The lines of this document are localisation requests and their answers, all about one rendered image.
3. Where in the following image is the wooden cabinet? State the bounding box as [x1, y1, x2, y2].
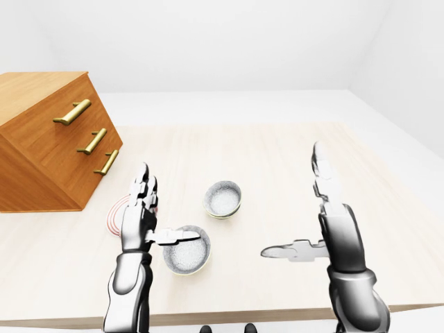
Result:
[0, 71, 125, 214]

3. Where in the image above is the medium brass drawer handle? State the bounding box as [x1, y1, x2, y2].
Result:
[76, 128, 108, 155]

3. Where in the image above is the long brass drawer handle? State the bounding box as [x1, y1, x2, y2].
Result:
[52, 99, 92, 125]

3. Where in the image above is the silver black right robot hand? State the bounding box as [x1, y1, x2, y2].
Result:
[260, 141, 368, 275]

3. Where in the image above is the medium wooden drawer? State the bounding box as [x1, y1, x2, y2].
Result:
[33, 103, 118, 191]

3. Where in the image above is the small wooden drawer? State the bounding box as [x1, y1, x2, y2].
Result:
[58, 126, 125, 211]

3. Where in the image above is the short brass drawer handle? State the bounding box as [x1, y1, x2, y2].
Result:
[93, 149, 120, 176]

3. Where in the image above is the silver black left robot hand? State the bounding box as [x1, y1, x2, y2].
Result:
[119, 162, 202, 257]

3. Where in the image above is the white plate with red rings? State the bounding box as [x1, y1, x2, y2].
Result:
[106, 194, 161, 241]

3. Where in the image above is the black speckled bowl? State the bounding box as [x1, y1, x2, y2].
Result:
[162, 225, 213, 277]
[202, 180, 243, 221]

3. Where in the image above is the large wooden drawer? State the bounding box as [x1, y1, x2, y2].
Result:
[0, 72, 106, 167]

